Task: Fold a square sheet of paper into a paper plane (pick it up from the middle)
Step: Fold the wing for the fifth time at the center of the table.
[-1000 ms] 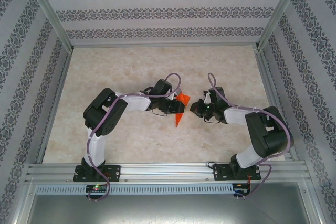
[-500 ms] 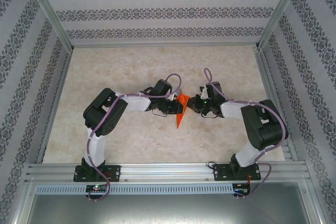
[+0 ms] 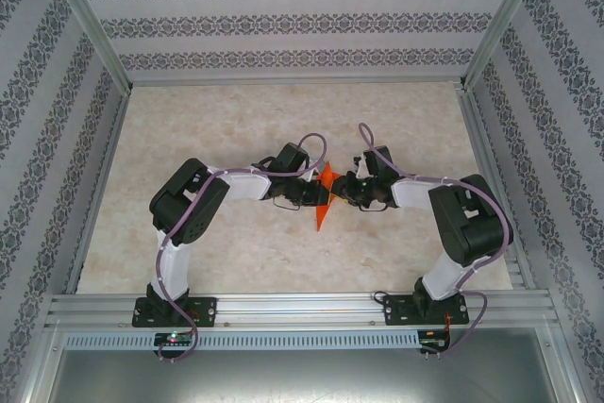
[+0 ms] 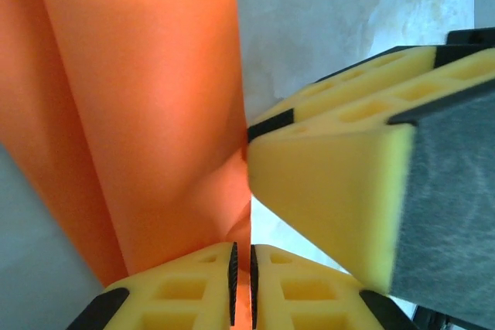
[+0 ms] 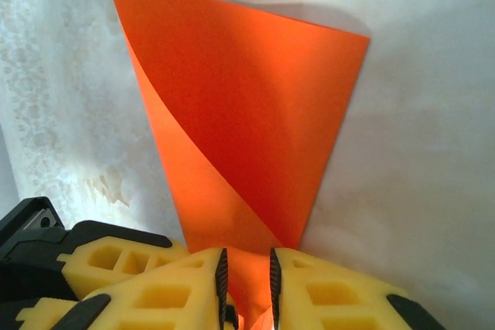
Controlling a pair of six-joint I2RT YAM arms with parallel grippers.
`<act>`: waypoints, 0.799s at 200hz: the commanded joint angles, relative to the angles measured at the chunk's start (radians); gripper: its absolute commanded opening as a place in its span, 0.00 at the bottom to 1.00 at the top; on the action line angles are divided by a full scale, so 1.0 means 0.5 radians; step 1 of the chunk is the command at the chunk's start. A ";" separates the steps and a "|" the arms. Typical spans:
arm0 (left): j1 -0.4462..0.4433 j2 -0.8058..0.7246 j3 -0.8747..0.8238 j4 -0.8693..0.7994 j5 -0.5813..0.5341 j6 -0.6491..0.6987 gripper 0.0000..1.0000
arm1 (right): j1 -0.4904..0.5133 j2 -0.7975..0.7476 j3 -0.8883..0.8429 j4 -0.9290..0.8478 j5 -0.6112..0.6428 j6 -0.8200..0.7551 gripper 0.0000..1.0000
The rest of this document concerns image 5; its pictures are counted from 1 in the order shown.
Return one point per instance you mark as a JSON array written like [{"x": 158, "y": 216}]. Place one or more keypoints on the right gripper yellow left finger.
[{"x": 166, "y": 291}]

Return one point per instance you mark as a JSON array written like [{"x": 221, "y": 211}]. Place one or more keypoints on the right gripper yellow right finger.
[{"x": 340, "y": 299}]

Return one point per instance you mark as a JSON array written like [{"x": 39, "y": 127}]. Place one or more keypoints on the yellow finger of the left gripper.
[
  {"x": 116, "y": 264},
  {"x": 46, "y": 314}
]

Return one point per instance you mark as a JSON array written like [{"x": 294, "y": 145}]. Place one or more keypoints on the orange square paper sheet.
[{"x": 239, "y": 113}]

